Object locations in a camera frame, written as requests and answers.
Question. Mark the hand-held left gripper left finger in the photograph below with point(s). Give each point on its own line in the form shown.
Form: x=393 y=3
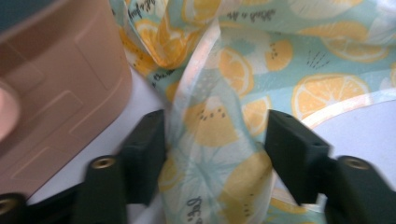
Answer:
x=143 y=161

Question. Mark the lemon print cloth bag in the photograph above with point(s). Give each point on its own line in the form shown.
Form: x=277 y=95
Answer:
x=280 y=62

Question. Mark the pink plastic basket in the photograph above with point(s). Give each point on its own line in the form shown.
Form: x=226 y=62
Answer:
x=56 y=102

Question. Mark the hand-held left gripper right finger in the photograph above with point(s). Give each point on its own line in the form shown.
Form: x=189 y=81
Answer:
x=295 y=155

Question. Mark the white board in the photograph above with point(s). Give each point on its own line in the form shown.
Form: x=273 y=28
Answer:
x=358 y=130

